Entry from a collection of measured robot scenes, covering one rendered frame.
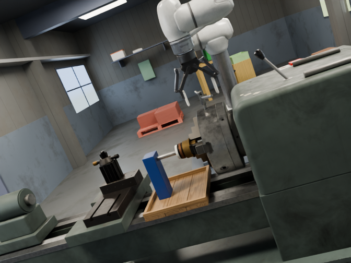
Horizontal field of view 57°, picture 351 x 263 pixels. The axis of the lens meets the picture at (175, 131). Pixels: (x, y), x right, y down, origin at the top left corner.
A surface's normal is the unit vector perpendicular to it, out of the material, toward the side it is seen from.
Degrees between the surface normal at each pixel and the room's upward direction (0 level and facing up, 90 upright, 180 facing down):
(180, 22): 99
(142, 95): 90
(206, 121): 41
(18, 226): 90
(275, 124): 90
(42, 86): 90
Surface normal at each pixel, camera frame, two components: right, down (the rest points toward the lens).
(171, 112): -0.04, 0.25
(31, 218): 0.92, -0.31
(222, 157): -0.04, 0.51
